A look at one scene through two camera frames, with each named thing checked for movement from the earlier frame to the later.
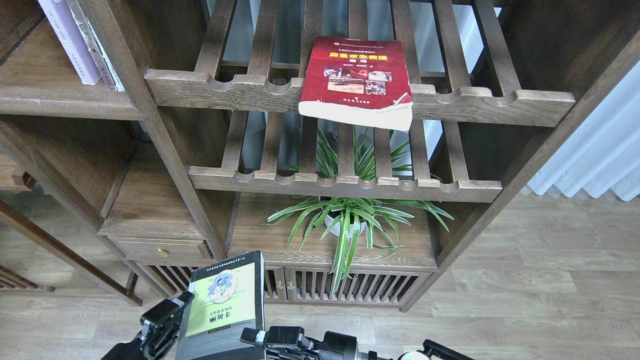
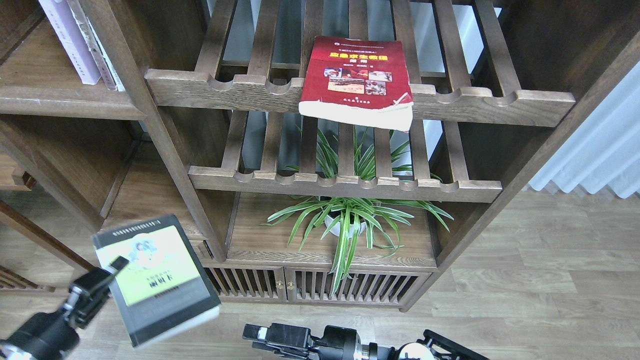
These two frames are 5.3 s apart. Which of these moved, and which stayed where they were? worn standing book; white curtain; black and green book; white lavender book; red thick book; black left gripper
Moved: black left gripper; black and green book
Stayed: red thick book; white curtain; worn standing book; white lavender book
